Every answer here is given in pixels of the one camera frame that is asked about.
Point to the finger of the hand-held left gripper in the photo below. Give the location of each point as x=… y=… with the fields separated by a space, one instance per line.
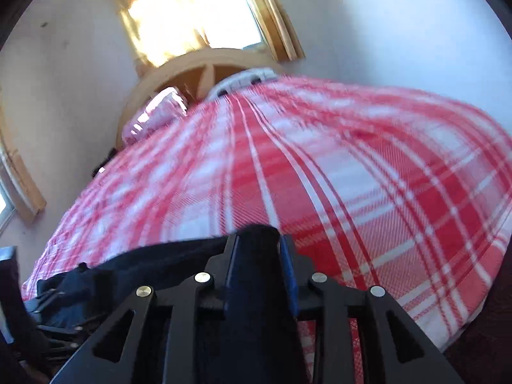
x=64 y=334
x=50 y=292

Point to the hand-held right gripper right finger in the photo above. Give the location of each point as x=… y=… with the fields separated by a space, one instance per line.
x=288 y=272

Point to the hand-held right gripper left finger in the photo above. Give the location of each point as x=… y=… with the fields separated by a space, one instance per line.
x=232 y=272

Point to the black pants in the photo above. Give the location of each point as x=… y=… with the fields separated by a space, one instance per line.
x=256 y=328

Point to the small side window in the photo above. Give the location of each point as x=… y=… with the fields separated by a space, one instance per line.
x=6 y=204

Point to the red plaid bedspread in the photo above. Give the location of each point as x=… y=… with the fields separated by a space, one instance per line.
x=320 y=168

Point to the beige side window curtain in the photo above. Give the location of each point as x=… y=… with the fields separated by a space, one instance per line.
x=24 y=176

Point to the dark object beside bed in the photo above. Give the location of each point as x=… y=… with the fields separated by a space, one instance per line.
x=104 y=162

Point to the pink floral pillow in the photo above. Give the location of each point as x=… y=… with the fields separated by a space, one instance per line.
x=160 y=112

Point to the white pillow with black dots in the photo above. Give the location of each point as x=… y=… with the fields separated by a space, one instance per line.
x=244 y=82

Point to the cream wooden headboard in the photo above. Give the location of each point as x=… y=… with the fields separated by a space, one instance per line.
x=176 y=76

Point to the beige patterned curtain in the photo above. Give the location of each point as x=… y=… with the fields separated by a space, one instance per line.
x=276 y=20

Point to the bright window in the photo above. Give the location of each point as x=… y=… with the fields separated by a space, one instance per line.
x=224 y=8

